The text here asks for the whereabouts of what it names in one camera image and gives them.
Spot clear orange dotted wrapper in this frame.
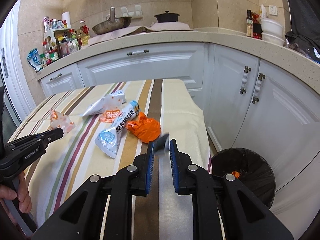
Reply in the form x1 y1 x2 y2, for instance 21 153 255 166
49 109 75 134

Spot paper towel roll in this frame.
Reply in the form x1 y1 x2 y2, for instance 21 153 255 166
62 11 71 29

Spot white long wrapper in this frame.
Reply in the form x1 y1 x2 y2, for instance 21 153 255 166
82 89 125 117

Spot red snack packets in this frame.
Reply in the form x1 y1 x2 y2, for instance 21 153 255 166
251 12 263 40

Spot orange white snack wrapper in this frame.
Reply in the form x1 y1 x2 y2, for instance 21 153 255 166
100 109 123 123

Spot silver foil wrapper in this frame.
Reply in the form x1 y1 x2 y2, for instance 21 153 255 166
153 134 169 155

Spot person's left hand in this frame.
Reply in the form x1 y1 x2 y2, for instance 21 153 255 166
0 172 32 213

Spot black lined trash bin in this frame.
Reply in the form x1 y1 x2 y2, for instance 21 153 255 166
211 148 276 209

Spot dark glass bottle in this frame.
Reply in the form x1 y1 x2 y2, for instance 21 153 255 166
246 9 254 37

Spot black lidded pot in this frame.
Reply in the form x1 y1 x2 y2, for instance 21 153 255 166
154 11 180 23

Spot cluster of condiment jars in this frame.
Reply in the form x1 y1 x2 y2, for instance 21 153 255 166
39 15 80 67

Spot striped tablecloth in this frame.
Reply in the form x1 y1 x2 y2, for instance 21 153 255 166
7 79 213 240

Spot small orange plastic bag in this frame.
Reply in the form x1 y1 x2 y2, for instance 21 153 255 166
125 112 161 143

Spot white wall socket strip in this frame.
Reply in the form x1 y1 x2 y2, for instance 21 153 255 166
120 5 143 19

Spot cabinet door handle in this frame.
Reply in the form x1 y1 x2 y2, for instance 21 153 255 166
251 73 266 104
239 66 252 95

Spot steel wok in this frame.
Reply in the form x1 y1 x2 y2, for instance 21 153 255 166
92 7 132 35

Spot white spice rack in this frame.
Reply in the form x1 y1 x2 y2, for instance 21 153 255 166
44 28 68 48

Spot dark grey cloth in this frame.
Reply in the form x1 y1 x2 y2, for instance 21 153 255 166
282 0 320 64

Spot blue white long packet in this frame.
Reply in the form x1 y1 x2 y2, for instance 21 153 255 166
94 100 140 159

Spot blue white seasoning packet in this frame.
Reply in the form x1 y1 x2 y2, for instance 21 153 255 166
27 49 44 72

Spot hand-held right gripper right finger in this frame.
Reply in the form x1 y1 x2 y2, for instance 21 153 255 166
169 139 294 240

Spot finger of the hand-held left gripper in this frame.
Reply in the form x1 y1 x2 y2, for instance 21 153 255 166
37 132 64 147
33 128 64 139

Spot white plastic container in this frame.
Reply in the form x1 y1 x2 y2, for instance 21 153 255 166
262 31 285 47
260 18 284 34

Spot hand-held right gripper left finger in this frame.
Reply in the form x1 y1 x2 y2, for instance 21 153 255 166
32 141 157 240

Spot yellow cooking oil bottle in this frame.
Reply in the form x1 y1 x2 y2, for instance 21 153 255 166
77 20 90 47

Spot white kitchen cabinet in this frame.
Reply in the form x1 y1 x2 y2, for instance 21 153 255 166
39 41 320 213

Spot beige kitchen countertop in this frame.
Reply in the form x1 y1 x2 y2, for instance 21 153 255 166
37 29 320 88

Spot beige stove cover cloth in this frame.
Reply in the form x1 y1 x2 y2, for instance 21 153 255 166
87 21 194 46

